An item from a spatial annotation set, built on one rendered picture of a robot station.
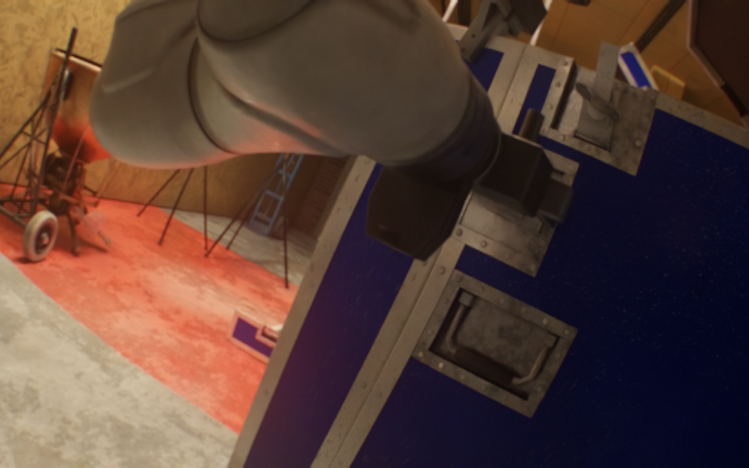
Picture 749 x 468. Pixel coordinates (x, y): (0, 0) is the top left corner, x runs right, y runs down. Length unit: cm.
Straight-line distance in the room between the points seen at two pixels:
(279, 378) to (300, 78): 50
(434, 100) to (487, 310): 34
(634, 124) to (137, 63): 49
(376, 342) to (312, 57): 43
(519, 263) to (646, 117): 22
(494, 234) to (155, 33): 41
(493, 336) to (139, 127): 40
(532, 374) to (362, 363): 19
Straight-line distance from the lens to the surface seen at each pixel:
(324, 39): 22
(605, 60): 58
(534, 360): 56
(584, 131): 59
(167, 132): 33
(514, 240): 58
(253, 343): 215
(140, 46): 35
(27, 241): 201
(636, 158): 56
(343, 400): 63
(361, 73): 23
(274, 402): 69
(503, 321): 57
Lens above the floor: 70
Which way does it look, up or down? 2 degrees down
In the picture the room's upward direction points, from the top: 25 degrees clockwise
